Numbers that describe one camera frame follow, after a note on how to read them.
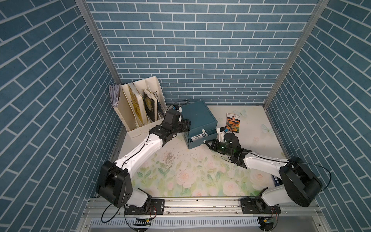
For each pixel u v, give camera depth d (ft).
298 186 1.44
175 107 2.37
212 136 2.85
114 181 1.35
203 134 3.00
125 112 3.17
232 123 3.59
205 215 2.37
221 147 2.45
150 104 3.36
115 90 2.89
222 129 2.64
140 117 3.40
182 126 2.41
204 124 2.64
